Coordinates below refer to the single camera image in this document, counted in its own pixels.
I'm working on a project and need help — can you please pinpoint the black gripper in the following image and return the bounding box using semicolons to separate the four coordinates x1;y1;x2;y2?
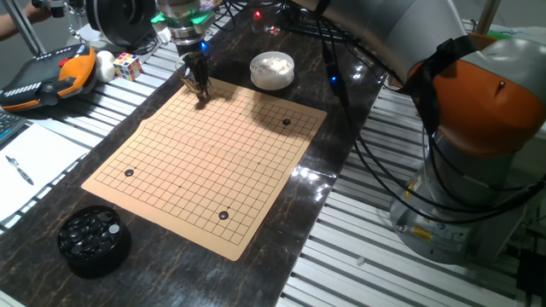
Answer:
175;40;211;101

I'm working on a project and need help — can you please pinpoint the black handheld controller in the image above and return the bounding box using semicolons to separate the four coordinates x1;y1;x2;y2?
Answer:
32;0;66;19

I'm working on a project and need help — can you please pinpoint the bare person forearm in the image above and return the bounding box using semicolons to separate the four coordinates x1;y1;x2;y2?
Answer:
0;12;31;42

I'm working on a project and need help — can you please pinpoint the tan go board mat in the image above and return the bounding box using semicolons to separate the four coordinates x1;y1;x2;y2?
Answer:
80;72;328;262

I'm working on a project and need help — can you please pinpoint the bare person hand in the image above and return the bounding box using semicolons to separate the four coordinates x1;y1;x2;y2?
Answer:
24;3;55;25

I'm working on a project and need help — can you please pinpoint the green mounting adapter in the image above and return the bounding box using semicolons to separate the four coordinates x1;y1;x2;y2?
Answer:
149;9;217;27

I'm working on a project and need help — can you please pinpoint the rubiks cube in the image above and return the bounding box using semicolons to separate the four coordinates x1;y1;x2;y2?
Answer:
112;51;144;82

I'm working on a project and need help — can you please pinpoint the white round stone bowl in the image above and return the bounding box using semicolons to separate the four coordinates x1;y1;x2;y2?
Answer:
249;50;296;91

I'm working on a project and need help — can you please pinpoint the white go stones pile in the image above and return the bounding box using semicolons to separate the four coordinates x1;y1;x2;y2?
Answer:
252;57;293;78

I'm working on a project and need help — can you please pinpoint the white egg shaped object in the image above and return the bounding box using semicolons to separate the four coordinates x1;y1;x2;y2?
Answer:
94;49;117;84

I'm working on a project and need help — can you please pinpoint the black filament spool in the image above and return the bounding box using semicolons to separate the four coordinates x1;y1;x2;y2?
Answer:
84;0;158;49

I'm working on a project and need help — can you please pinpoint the orange black teach pendant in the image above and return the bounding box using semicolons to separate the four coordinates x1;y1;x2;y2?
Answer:
0;42;98;114

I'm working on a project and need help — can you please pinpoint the white paper sheet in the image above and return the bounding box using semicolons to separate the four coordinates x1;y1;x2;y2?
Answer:
0;122;90;223

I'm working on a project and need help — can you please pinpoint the thin grey slanted pole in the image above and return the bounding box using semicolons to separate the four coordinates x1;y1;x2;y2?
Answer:
3;0;47;56

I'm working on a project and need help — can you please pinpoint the black go stones pile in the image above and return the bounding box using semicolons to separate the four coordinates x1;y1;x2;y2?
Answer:
58;211;123;259

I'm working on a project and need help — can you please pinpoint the dark marble slab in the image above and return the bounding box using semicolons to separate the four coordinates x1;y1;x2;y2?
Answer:
0;0;396;307

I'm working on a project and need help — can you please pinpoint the dark ballpoint pen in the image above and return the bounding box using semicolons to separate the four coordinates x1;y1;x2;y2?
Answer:
4;154;35;187

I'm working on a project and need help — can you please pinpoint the black round stone bowl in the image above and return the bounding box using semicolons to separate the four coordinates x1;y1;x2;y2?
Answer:
56;205;132;281

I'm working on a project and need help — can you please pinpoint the green cloth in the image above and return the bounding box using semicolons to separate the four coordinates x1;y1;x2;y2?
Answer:
488;28;513;42

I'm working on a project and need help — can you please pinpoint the silver wrist sensor ring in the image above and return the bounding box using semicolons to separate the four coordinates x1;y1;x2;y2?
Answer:
169;23;206;46

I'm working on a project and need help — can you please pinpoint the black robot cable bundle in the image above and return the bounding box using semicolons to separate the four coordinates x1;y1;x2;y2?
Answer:
221;0;546;225

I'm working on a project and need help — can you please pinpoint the aluminium frame post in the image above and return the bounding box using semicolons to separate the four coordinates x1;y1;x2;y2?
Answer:
473;0;502;38

